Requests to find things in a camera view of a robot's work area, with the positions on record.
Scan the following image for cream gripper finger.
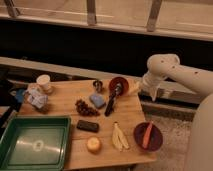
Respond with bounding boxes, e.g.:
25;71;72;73
129;82;140;94

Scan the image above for black rectangular block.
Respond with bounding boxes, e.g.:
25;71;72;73
77;120;99;133

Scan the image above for orange carrot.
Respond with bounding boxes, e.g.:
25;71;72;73
142;122;153;148

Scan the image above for yellow round cheese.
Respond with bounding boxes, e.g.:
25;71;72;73
86;137;101;153

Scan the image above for white paper cup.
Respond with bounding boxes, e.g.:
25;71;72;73
36;74;52;93

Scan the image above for blue sponge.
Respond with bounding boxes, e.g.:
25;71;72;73
89;93;106;109

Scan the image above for crumpled blue white wrapper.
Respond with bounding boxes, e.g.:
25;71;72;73
25;86;48;110

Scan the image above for red bowl with brush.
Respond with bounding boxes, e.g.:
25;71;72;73
108;77;129;96

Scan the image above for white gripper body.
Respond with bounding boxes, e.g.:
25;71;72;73
140;72;166;101

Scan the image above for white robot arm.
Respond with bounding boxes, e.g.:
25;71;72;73
130;54;213;171

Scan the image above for dark red bowl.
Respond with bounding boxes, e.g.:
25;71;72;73
133;122;163;152

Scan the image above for black handled brush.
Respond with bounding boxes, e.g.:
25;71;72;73
105;83;122;116

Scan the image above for small metal cup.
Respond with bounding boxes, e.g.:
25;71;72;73
93;80;103;93

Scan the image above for bunch of dark grapes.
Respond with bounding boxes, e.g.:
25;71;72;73
75;99;100;116

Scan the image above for wooden cutting board table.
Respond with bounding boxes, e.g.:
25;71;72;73
18;78;158;171

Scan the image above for green plastic tray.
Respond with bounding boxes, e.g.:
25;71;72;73
0;117;71;171

